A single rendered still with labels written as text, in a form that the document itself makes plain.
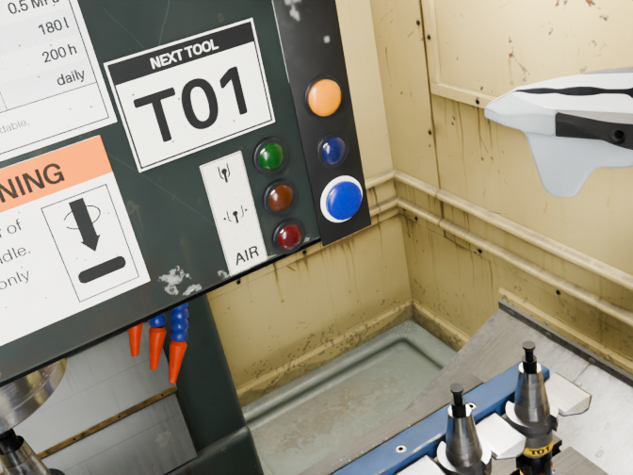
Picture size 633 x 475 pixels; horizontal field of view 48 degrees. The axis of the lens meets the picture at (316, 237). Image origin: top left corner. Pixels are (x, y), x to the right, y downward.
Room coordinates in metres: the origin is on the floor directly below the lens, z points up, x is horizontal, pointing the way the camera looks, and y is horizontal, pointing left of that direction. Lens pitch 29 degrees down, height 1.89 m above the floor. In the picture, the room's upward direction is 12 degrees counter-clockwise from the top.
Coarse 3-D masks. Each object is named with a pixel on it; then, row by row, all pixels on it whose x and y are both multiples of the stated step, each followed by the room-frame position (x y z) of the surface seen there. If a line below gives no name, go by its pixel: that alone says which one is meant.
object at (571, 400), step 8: (552, 376) 0.72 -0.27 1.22; (560, 376) 0.71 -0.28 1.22; (544, 384) 0.71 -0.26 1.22; (552, 384) 0.70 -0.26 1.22; (560, 384) 0.70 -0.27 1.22; (568, 384) 0.70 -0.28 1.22; (552, 392) 0.69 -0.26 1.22; (560, 392) 0.68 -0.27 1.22; (568, 392) 0.68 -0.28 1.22; (576, 392) 0.68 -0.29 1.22; (584, 392) 0.68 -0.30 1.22; (560, 400) 0.67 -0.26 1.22; (568, 400) 0.67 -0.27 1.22; (576, 400) 0.67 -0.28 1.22; (584, 400) 0.66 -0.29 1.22; (560, 408) 0.66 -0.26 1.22; (568, 408) 0.66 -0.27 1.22; (576, 408) 0.65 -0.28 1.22; (584, 408) 0.65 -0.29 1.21
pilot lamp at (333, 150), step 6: (336, 138) 0.48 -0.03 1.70; (324, 144) 0.48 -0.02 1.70; (330, 144) 0.48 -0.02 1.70; (336, 144) 0.48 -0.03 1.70; (342, 144) 0.48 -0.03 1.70; (324, 150) 0.47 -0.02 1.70; (330, 150) 0.47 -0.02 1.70; (336, 150) 0.48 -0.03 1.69; (342, 150) 0.48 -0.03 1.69; (324, 156) 0.47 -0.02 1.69; (330, 156) 0.47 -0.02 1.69; (336, 156) 0.48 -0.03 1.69; (342, 156) 0.48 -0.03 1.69; (330, 162) 0.48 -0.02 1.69; (336, 162) 0.48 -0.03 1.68
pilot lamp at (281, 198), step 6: (282, 186) 0.46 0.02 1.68; (276, 192) 0.46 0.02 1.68; (282, 192) 0.46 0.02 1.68; (288, 192) 0.46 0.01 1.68; (270, 198) 0.45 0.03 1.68; (276, 198) 0.45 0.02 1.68; (282, 198) 0.46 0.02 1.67; (288, 198) 0.46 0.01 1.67; (270, 204) 0.45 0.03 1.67; (276, 204) 0.45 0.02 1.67; (282, 204) 0.46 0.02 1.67; (288, 204) 0.46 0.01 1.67; (276, 210) 0.46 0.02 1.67; (282, 210) 0.46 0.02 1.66
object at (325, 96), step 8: (320, 80) 0.48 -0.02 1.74; (328, 80) 0.48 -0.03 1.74; (312, 88) 0.48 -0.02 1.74; (320, 88) 0.47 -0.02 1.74; (328, 88) 0.48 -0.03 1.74; (336, 88) 0.48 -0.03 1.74; (312, 96) 0.47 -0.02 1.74; (320, 96) 0.47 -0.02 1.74; (328, 96) 0.47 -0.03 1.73; (336, 96) 0.48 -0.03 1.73; (312, 104) 0.47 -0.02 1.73; (320, 104) 0.47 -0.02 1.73; (328, 104) 0.47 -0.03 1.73; (336, 104) 0.48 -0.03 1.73; (320, 112) 0.47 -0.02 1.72; (328, 112) 0.48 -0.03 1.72
